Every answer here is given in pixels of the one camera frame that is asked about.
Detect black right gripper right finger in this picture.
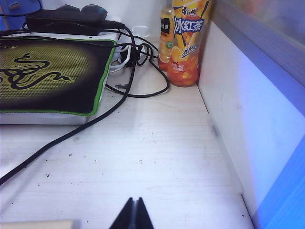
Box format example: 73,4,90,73
134,197,155,229

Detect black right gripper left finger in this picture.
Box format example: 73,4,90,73
109,197,135,229

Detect orange juice bottle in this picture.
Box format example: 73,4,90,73
158,2,176,72

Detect iced tea bottle yellow label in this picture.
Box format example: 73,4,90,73
166,0,213,87

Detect black green snake mouse pad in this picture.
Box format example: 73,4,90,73
0,38,118,117

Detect white round cup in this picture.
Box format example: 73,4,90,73
132,25,151,39

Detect black power adapter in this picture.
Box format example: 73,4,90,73
25,9,107,36

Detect black computer mouse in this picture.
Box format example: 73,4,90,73
81,4,107,15

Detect blue wooden organiser box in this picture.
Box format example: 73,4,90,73
0,0,42,31

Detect thick black cable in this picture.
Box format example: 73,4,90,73
0,20,136,186

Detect thin black cable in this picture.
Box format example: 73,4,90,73
106,35,171,98

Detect grey partition frame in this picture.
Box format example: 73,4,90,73
212,0,305,79

